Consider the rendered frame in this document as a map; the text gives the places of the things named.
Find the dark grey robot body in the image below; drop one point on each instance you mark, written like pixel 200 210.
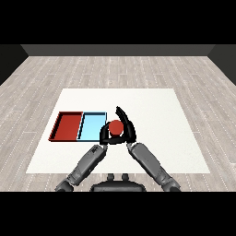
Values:
pixel 118 186

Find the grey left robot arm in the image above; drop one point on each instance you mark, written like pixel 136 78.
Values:
pixel 87 162

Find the shallow light blue open box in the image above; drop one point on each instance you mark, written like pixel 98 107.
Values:
pixel 91 126

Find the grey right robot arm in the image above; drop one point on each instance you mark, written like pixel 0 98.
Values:
pixel 150 162

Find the shallow red open box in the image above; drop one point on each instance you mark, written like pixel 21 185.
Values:
pixel 66 126

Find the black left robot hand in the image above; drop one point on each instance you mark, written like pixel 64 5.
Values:
pixel 103 136

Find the small red can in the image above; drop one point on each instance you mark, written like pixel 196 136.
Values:
pixel 116 127

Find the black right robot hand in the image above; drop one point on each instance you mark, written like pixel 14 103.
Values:
pixel 130 129

